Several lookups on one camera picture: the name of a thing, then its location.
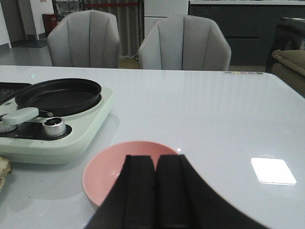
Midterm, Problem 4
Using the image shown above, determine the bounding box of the pink bowl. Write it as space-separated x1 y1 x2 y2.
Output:
81 140 178 209

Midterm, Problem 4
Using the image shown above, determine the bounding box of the grey chair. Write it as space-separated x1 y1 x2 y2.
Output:
47 10 120 68
138 15 231 71

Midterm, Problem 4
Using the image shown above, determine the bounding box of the black round frying pan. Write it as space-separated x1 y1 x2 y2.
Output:
1 78 102 125

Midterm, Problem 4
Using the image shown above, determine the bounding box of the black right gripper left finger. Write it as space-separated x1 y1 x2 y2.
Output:
85 155 155 229

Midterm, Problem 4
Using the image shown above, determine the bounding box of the beige cushion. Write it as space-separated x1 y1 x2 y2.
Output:
271 50 305 97

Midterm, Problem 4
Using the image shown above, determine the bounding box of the right grey chair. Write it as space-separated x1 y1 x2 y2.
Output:
138 15 231 71

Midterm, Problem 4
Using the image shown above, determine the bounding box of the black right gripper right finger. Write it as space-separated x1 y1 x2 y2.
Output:
156 155 264 229

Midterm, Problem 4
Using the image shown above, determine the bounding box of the bread slice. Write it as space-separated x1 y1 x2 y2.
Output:
0 156 12 190

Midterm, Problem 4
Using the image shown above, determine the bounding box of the right silver control knob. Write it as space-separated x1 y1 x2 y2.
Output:
42 117 66 138

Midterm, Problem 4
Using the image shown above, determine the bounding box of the dark grey counter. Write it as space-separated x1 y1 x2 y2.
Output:
189 0 305 66

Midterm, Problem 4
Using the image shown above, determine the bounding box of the red trash bin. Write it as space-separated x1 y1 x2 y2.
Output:
42 13 57 36

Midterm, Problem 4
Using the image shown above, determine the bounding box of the mint green breakfast maker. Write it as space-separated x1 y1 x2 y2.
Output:
0 87 113 164

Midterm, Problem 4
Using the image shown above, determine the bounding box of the dark armchair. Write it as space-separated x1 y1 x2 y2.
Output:
265 17 305 73

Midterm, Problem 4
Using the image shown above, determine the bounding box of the left grey chair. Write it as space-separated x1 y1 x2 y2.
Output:
47 10 120 68

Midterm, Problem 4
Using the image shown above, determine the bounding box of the white cabinet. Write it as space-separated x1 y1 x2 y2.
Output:
144 0 189 37

